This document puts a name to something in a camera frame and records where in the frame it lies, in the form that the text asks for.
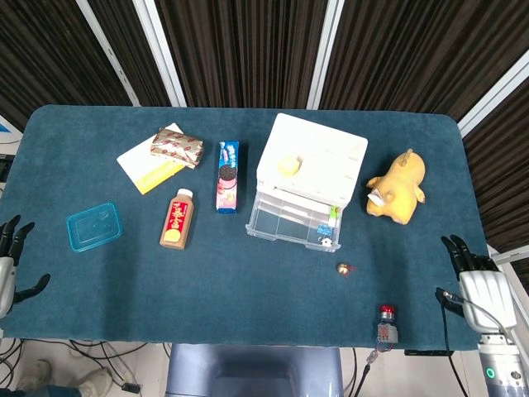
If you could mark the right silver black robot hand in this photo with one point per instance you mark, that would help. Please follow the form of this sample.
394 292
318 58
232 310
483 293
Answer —
487 297

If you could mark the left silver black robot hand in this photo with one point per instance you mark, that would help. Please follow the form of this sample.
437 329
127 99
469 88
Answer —
5 281

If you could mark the small gold ball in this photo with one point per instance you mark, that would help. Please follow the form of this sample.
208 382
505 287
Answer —
343 269

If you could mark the clear plastic drawer with toys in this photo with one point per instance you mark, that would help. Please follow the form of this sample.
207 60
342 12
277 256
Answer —
281 223

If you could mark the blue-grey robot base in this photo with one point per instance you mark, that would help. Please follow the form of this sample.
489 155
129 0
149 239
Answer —
252 372

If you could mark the white plastic drawer unit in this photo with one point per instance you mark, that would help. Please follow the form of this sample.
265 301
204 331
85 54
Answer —
318 144

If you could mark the black bar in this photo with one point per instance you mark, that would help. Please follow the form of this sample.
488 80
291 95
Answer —
427 352

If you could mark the white shoe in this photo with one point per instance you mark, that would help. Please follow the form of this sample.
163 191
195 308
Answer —
94 380
35 374

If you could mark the red emergency stop button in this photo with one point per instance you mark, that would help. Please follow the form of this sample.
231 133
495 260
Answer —
387 322

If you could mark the blue clear plastic lid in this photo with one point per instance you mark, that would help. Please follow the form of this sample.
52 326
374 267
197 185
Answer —
94 226

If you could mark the black box device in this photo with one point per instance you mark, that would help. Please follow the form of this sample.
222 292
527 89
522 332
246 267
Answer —
6 167

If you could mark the yellow plush toy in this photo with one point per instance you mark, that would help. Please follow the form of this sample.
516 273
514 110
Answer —
401 190

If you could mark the white panel with blue mark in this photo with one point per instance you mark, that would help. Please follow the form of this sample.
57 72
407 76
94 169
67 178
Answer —
8 128

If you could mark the black power plug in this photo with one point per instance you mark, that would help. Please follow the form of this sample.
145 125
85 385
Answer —
131 387

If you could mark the small soccer ball toy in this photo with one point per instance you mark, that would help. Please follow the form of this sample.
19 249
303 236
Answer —
326 242

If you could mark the small green white toy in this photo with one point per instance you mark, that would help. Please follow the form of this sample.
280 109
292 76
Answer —
334 211

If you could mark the white yellow booklet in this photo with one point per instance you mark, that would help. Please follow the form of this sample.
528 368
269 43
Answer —
142 169

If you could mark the small blue toy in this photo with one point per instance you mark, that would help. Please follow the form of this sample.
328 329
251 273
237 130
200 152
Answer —
323 229

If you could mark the brown milk tea bottle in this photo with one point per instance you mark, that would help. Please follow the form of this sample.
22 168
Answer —
177 223

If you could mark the teal table cloth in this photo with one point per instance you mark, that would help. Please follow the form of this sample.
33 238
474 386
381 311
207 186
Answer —
206 289

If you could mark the gold foil snack package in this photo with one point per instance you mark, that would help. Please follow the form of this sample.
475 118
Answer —
177 146

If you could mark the yellow sticky note pad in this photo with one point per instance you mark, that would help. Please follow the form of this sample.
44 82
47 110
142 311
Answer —
289 165

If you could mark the blue cookie box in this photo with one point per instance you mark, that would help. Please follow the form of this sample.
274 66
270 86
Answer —
228 182

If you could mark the dark brown pleated curtain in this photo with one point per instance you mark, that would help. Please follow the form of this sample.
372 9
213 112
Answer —
248 49

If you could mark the white metal frame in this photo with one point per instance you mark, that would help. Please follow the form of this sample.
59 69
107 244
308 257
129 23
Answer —
508 256

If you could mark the thin white post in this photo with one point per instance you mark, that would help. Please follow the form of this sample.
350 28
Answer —
109 54

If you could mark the wide white post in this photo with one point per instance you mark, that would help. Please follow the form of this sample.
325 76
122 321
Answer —
161 54

